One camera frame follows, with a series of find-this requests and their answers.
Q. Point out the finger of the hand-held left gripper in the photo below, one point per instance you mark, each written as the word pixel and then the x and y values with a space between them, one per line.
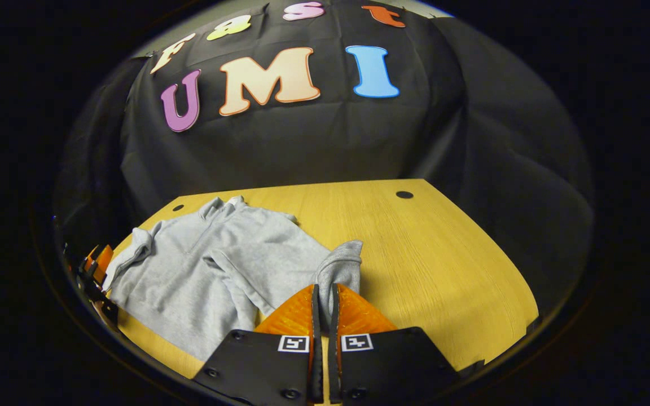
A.
pixel 89 260
pixel 104 262

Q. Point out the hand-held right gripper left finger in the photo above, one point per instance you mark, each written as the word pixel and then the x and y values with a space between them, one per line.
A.
pixel 257 366

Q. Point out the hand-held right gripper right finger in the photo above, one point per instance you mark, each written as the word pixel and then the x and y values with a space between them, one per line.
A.
pixel 392 366

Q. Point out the grey sweatshirt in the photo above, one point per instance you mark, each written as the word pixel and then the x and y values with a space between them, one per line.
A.
pixel 218 270

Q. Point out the black backdrop cloth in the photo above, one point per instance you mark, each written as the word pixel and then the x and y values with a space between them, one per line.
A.
pixel 302 146

